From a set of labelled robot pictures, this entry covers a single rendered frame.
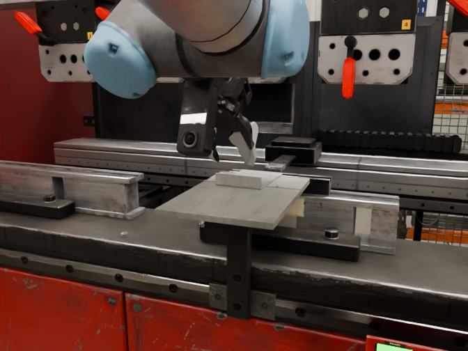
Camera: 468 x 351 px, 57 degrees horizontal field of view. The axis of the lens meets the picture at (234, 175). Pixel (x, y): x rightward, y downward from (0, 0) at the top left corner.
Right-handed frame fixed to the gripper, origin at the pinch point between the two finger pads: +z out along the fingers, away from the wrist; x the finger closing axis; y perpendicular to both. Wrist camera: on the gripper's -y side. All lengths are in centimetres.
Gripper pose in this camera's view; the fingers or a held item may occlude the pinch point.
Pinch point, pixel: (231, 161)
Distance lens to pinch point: 72.4
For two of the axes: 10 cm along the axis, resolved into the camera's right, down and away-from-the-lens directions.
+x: -9.1, -1.1, 3.9
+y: 3.2, -7.8, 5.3
